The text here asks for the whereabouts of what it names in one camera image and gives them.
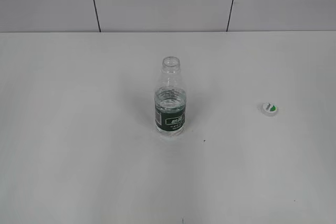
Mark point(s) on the clear cestbon water bottle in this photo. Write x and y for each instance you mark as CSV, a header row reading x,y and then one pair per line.
x,y
170,98

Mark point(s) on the white green bottle cap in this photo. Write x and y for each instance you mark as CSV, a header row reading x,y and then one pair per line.
x,y
268,109

